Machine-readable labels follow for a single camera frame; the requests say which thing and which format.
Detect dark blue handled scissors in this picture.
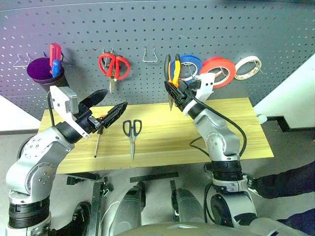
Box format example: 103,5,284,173
122,119,143,161

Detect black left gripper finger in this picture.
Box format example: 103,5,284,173
79,88,109,109
99,101,128,129

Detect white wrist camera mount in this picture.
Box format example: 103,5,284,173
49,85,91,140
183,72,217,116

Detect orange black needle-nose pliers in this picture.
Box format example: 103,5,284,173
163,54,183,112

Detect grey rounded robot leg shell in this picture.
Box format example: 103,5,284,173
115,181,146,228
172,188,206,224

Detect blue tape roll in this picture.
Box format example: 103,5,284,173
169,54,204,84

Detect grey pegboard panel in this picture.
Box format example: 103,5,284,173
0,0,315,121

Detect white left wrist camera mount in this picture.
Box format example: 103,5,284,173
49,85,91,140

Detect person's dark trousered leg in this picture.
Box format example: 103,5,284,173
278,210,315,236
247,159,315,200

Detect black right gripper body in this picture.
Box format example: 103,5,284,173
184,88,199,108

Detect orange black handled screwdriver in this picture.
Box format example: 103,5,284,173
94,118,104,158

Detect red tape roll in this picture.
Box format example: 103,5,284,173
199,56,236,89

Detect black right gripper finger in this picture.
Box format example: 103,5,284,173
164,81,189,111
177,80,195,96

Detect purple plastic cup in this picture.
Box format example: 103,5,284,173
26,57,71,92

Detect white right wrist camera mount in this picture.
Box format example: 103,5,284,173
183,72,217,116

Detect grey robot torso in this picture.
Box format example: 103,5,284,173
118,217,293,236

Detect white red-lined tape roll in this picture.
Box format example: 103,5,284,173
234,55,262,81

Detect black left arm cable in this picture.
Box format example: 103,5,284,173
46,91,56,127

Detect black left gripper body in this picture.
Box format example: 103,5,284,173
73,104,103,135

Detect red handled scissors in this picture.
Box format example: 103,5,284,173
97,53,131,94

